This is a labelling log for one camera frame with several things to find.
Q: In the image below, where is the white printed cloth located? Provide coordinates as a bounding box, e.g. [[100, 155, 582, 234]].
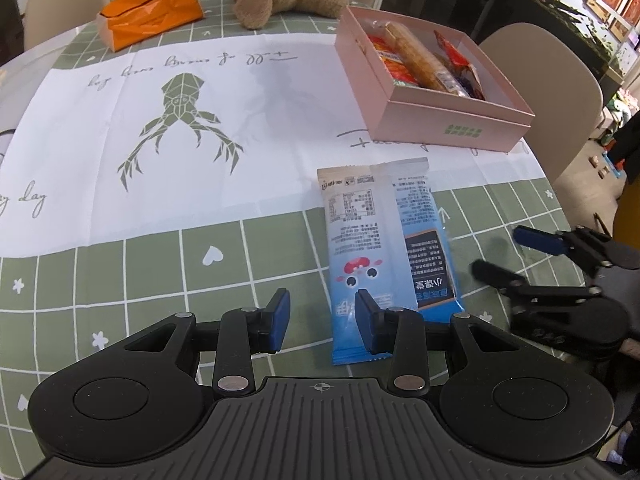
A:
[[0, 32, 548, 261]]

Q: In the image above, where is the red white snack packet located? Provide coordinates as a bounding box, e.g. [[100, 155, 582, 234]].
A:
[[433, 30, 483, 91]]

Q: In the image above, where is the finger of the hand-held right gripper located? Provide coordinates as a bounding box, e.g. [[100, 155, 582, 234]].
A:
[[514, 225, 640, 274], [470, 259, 604, 314]]

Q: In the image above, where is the green checked tablecloth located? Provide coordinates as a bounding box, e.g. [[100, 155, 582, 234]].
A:
[[0, 0, 626, 480]]

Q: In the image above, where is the clear cracker roll packet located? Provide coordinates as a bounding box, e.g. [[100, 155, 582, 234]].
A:
[[384, 22, 473, 97]]

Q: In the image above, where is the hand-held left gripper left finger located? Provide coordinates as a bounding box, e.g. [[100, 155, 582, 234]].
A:
[[122, 288, 292, 398]]

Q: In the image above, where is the red green snack packet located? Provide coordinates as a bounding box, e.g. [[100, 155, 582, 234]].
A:
[[369, 34, 419, 87]]

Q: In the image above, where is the orange plastic bag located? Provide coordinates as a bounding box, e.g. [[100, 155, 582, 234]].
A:
[[96, 0, 205, 52]]

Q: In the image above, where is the pink cardboard box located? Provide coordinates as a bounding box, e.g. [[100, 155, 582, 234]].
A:
[[334, 5, 536, 153]]

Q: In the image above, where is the blue snack packet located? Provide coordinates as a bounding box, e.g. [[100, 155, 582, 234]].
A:
[[317, 156, 466, 367]]

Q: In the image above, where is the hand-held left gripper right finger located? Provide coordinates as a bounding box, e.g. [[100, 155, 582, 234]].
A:
[[354, 289, 521, 396]]

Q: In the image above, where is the blue label lollipop packet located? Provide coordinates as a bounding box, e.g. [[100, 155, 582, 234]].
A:
[[450, 66, 486, 101]]

